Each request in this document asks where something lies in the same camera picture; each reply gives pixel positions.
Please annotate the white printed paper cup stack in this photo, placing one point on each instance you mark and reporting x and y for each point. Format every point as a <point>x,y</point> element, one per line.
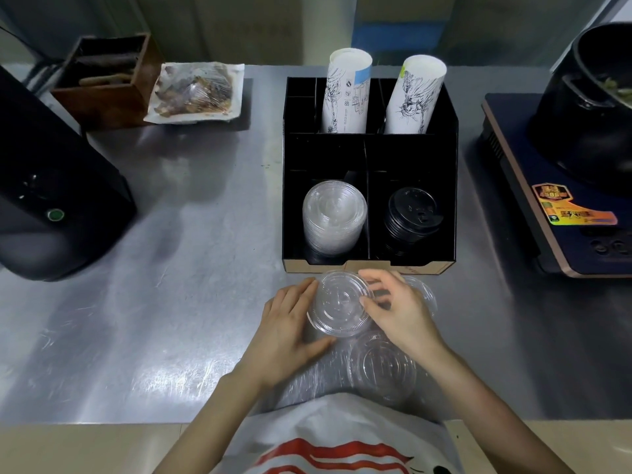
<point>414,98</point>
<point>345,93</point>

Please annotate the black compartment organizer box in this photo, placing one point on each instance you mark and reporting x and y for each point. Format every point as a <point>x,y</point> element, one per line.
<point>326,152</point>

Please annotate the person's left hand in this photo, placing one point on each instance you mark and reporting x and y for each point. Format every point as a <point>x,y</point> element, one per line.
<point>276,335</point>

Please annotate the person's left forearm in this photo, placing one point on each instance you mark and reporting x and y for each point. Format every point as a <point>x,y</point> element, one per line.
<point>207,429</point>

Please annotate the black countertop appliance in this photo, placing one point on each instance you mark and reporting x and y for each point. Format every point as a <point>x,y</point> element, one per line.
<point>54,182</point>

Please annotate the transparent plastic sleeve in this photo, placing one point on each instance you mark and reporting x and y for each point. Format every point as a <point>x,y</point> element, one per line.
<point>316,385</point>

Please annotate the white plastic bag red print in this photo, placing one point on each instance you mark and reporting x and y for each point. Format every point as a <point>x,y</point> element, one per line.
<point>340,439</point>

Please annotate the stack of black lids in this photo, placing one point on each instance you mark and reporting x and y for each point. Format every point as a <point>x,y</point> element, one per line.
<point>410,217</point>

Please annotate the black cooking pot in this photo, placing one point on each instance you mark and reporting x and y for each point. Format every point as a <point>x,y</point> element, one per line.
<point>577,128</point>

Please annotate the stack of clear lids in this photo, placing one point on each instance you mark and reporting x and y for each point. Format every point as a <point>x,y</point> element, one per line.
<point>334,217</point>

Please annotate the person's left thumb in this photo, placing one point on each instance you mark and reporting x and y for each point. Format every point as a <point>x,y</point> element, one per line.
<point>316,349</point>

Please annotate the person's right forearm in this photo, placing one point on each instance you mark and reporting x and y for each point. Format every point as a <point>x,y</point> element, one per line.
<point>489,414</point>

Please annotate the person's right hand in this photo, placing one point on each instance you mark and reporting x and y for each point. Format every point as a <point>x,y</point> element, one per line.
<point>407,323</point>

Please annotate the wrapped food tray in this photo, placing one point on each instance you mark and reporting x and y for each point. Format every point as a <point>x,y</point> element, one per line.
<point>195,91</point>

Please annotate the clear plastic cup lid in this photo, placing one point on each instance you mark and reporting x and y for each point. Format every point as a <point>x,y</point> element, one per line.
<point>338,306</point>
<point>427,296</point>
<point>382,370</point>

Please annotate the person's right thumb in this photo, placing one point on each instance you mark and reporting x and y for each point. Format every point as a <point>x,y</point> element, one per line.
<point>374,305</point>

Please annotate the brown wooden box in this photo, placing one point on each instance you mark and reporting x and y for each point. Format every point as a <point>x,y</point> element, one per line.
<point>106,106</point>

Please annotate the dark induction cooker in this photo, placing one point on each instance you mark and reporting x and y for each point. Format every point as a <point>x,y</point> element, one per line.
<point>563,227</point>

